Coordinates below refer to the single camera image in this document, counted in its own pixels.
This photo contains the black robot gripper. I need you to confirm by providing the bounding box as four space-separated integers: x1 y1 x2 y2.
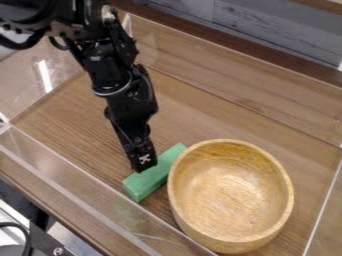
92 64 157 173

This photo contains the green rectangular block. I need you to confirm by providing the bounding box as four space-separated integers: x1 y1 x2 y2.
123 143 187 202

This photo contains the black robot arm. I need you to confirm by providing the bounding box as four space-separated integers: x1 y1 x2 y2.
0 0 157 172

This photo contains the brown wooden bowl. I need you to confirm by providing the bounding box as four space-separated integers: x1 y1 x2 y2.
167 139 294 254

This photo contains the black metal frame corner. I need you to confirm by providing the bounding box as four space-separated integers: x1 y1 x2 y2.
27 223 76 256

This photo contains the black cable bottom left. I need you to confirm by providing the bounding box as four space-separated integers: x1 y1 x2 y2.
0 221 35 256

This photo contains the clear acrylic corner bracket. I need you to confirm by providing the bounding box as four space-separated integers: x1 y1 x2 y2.
121 13 132 38

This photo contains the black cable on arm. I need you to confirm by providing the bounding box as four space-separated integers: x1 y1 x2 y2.
0 28 51 51

